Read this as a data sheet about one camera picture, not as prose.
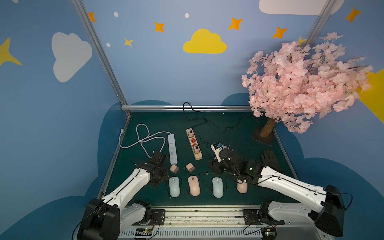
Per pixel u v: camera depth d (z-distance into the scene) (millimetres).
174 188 821
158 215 749
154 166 609
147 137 1044
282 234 725
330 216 387
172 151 967
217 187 820
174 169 885
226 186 847
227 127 1113
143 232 731
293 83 689
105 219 391
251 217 746
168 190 823
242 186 835
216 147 673
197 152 949
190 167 902
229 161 556
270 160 937
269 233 731
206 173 888
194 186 829
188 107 1107
